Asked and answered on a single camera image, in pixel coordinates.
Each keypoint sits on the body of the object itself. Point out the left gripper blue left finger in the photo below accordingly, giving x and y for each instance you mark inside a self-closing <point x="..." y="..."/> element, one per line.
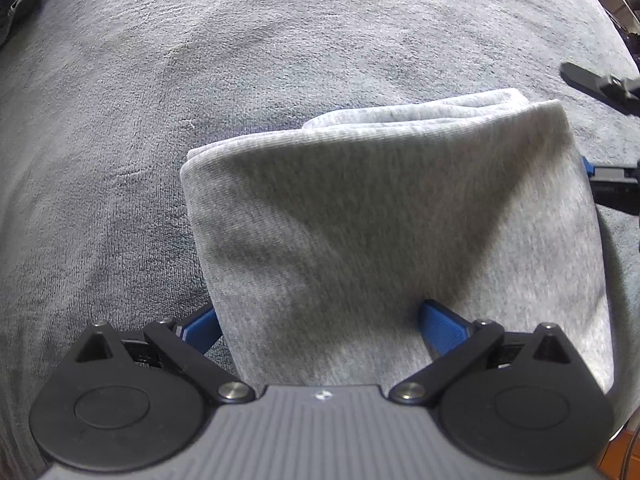
<point x="182" y="345"/>

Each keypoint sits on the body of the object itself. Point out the grey sweatshirt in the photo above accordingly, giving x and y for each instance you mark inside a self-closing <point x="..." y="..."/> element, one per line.
<point x="318" y="244"/>

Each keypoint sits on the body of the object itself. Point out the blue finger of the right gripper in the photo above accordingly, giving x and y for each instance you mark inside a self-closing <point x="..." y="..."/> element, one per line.
<point x="586" y="165"/>
<point x="622" y="94"/>

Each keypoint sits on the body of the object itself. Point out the metal shoe rack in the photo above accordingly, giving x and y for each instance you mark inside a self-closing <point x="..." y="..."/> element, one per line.
<point x="625" y="16"/>

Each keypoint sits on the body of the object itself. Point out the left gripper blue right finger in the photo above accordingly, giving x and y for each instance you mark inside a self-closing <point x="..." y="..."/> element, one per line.
<point x="458" y="345"/>

